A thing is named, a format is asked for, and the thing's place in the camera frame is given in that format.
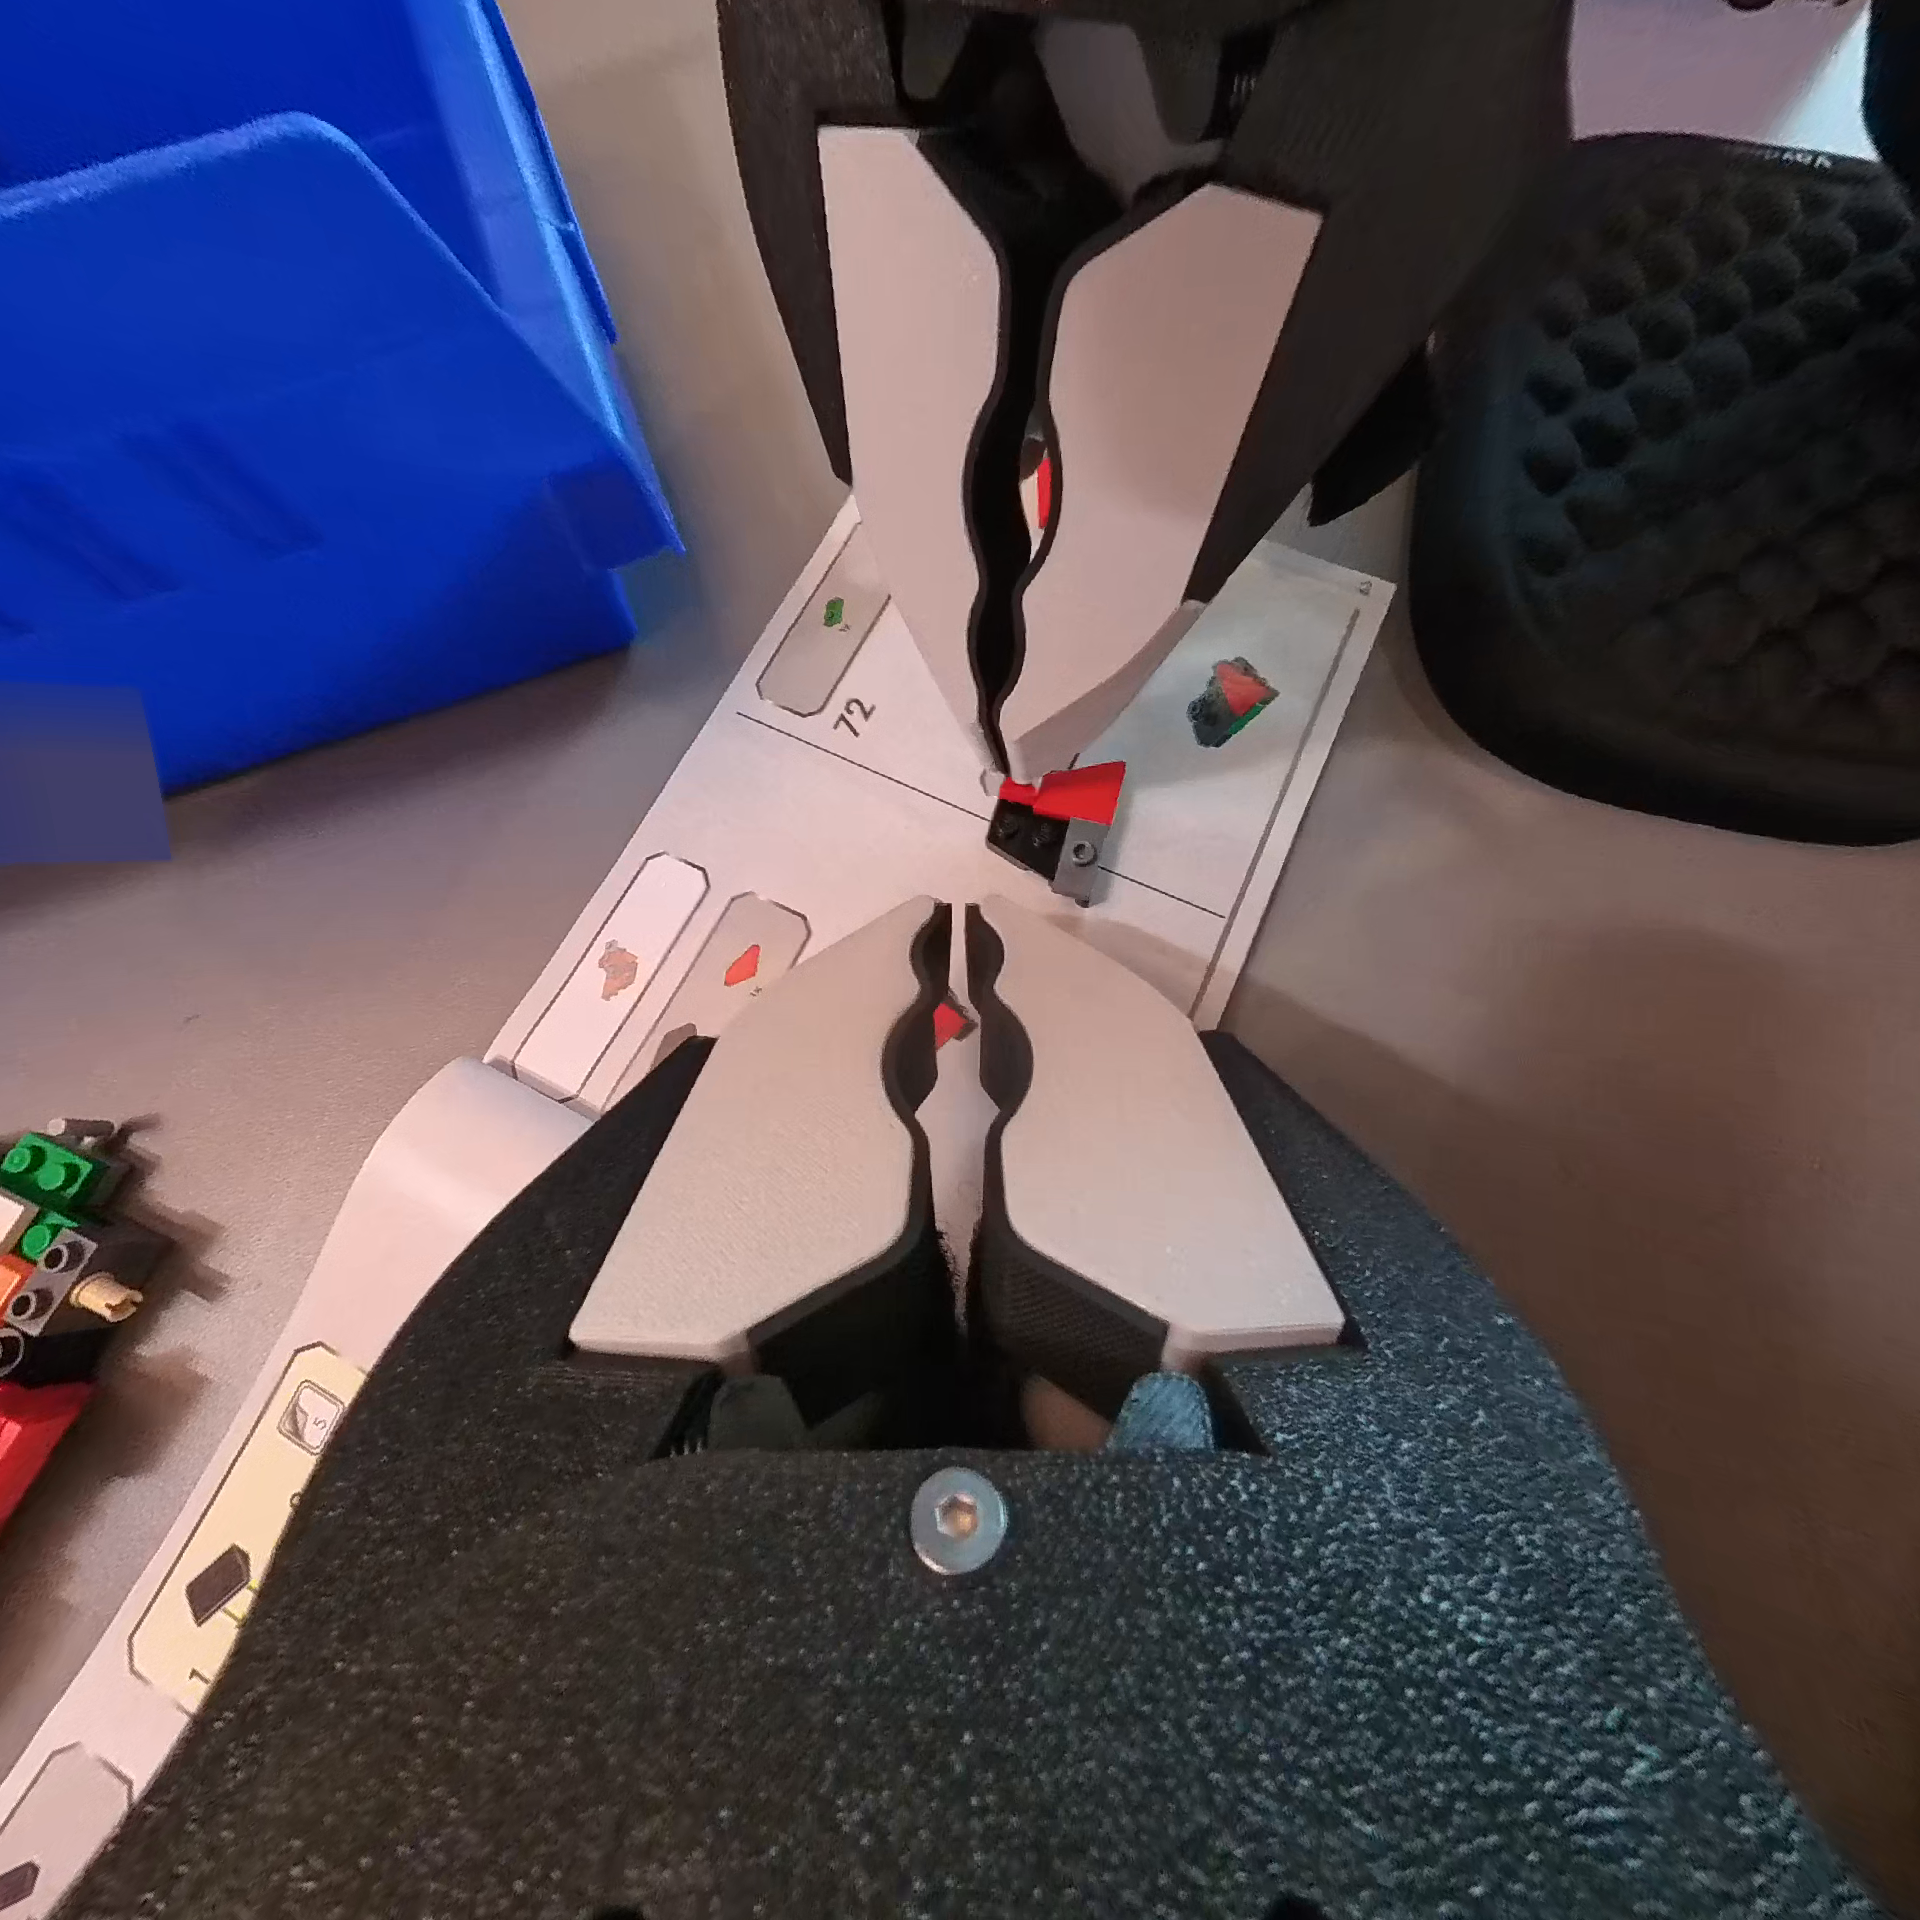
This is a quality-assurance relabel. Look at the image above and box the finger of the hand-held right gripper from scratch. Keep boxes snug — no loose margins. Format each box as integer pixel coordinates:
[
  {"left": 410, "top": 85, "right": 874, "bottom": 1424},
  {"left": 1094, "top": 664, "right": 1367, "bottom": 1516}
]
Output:
[
  {"left": 817, "top": 124, "right": 1037, "bottom": 762},
  {"left": 1005, "top": 177, "right": 1328, "bottom": 769}
]

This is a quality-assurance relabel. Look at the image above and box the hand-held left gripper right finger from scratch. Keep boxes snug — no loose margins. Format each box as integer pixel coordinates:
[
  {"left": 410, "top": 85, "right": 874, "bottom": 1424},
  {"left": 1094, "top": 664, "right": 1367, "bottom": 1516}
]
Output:
[{"left": 962, "top": 899, "right": 1349, "bottom": 1371}]

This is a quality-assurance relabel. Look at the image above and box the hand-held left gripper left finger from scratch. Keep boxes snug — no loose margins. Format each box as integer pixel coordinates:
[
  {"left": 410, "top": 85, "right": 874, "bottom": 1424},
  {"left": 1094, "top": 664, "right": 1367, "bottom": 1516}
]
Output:
[{"left": 570, "top": 899, "right": 962, "bottom": 1371}]

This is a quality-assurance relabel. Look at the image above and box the black and red brick assembly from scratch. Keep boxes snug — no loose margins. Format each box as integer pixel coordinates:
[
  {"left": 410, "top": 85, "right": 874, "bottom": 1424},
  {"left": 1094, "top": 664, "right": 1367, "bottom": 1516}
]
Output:
[{"left": 988, "top": 760, "right": 1131, "bottom": 910}]

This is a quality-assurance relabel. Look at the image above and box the white building instruction booklet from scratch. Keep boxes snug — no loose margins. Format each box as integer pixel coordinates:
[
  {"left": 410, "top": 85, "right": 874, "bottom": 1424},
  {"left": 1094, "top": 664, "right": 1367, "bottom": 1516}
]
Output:
[{"left": 0, "top": 497, "right": 1399, "bottom": 1920}]

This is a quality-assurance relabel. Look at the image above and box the blue bin with divider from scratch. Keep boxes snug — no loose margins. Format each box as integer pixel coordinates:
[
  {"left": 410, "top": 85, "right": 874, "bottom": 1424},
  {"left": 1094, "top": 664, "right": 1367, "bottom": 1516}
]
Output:
[{"left": 0, "top": 0, "right": 686, "bottom": 797}]

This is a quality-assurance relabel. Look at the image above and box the red brick-built toy car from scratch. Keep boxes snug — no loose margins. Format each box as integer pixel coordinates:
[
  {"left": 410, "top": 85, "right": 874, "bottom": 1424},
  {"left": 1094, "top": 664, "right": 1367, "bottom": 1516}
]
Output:
[{"left": 0, "top": 1118, "right": 171, "bottom": 1533}]

